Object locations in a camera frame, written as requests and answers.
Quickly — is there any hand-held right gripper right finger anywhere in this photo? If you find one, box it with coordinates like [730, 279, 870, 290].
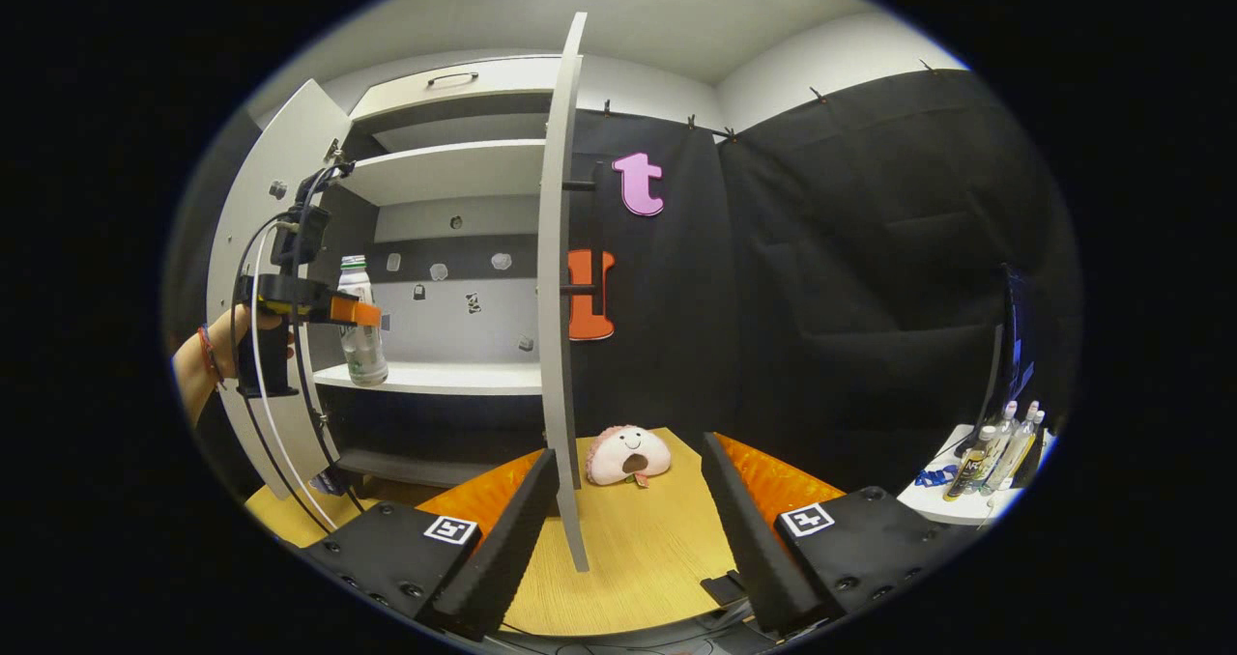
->
[701, 431, 967, 637]

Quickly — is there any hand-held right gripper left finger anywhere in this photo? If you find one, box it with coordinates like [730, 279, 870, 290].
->
[304, 447, 561, 641]

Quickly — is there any white green-label water bottle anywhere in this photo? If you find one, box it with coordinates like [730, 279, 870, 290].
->
[338, 255, 389, 387]

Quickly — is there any small black flat block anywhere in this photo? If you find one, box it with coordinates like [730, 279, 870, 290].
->
[700, 570, 751, 610]

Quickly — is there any pink smiling plush toy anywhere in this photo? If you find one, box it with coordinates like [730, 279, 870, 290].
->
[586, 425, 673, 489]

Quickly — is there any white cabinet door with hinges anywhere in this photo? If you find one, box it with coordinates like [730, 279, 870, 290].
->
[205, 78, 354, 501]

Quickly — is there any white open cabinet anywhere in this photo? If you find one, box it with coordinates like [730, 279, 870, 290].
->
[314, 54, 566, 487]

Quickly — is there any bottle with dark label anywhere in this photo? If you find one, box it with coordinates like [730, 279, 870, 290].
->
[945, 425, 996, 500]

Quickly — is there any clear plastic bottle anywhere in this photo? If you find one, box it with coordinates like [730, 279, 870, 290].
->
[971, 401, 1019, 494]
[986, 401, 1047, 494]

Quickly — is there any white cable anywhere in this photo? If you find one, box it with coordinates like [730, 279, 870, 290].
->
[249, 218, 337, 532]

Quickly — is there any black cable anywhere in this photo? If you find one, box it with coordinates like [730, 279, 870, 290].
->
[232, 213, 334, 535]
[290, 160, 368, 513]

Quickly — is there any red wrist bracelet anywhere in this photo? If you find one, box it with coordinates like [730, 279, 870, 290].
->
[197, 324, 226, 388]

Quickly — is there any white cabinet door with handle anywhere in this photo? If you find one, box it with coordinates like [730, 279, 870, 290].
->
[537, 12, 592, 573]

